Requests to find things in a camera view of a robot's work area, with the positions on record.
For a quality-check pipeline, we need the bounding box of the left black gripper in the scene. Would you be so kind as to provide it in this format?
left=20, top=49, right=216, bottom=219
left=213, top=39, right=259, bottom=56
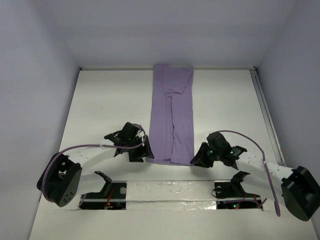
left=125, top=135, right=153, bottom=162

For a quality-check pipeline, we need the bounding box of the purple t shirt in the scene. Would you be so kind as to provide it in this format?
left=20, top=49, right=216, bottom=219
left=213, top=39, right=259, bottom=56
left=147, top=64, right=195, bottom=166

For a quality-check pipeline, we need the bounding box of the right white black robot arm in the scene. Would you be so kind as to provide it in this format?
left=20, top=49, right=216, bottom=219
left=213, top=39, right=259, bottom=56
left=190, top=131, right=320, bottom=222

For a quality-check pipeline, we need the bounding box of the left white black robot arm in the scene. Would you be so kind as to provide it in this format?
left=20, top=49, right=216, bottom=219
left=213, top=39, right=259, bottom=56
left=36, top=122, right=154, bottom=208

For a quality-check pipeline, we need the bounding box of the silver foil strip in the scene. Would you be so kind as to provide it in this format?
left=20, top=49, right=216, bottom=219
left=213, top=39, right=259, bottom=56
left=125, top=180, right=217, bottom=211

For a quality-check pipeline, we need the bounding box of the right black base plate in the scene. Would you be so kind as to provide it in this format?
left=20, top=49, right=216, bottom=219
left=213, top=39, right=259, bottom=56
left=211, top=181, right=263, bottom=210

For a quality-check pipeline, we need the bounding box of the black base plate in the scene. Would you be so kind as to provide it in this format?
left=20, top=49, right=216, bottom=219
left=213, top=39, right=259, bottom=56
left=78, top=181, right=127, bottom=210
left=211, top=181, right=263, bottom=210

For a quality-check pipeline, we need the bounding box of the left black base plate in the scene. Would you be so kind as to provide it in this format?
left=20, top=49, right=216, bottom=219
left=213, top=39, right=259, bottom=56
left=78, top=181, right=127, bottom=210

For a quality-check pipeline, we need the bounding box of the aluminium rail on right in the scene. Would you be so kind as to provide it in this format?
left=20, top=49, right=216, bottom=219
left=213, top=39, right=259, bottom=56
left=249, top=68, right=286, bottom=166

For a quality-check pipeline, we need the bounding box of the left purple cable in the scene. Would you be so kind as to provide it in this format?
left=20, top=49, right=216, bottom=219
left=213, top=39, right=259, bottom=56
left=41, top=123, right=147, bottom=208

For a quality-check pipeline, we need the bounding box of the purple cable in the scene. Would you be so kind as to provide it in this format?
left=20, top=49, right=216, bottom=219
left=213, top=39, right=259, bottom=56
left=41, top=123, right=147, bottom=208
left=214, top=129, right=281, bottom=218

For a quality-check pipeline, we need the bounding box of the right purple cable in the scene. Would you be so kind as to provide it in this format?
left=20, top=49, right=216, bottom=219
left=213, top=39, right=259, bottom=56
left=214, top=129, right=281, bottom=218

